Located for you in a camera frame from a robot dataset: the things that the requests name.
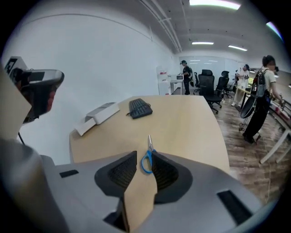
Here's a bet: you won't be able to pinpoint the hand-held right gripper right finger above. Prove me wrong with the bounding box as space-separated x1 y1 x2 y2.
136 151 262 233

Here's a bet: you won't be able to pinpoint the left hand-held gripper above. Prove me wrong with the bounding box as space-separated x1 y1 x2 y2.
4 56 65 125

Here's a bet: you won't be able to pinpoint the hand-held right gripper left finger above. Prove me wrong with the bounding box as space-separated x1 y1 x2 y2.
54 150 138 233

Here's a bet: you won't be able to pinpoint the blue-handled scissors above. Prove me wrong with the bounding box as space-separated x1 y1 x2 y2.
140 134 157 175

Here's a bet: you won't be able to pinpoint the white drawer storage box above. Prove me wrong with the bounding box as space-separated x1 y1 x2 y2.
73 102 120 137

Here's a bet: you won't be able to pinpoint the tall black office chair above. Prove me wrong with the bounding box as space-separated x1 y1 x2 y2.
198 69 222 114

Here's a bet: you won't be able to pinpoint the person's left hand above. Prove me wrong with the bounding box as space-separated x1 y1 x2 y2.
46 90 57 114

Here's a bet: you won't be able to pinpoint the black keyboard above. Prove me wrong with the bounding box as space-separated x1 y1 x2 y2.
126 98 154 120

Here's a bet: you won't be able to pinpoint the white cabinet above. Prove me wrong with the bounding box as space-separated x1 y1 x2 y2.
158 81 171 96

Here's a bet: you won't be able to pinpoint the black round pan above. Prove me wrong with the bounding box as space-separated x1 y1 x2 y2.
240 95 256 119

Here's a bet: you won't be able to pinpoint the white dispenser with red label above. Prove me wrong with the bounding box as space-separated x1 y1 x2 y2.
156 66 169 82

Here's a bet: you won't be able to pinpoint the yellow-topped table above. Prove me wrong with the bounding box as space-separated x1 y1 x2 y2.
236 85 251 110

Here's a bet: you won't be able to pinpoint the dark-topped table with white legs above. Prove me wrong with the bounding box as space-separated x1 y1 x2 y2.
260 100 291 165

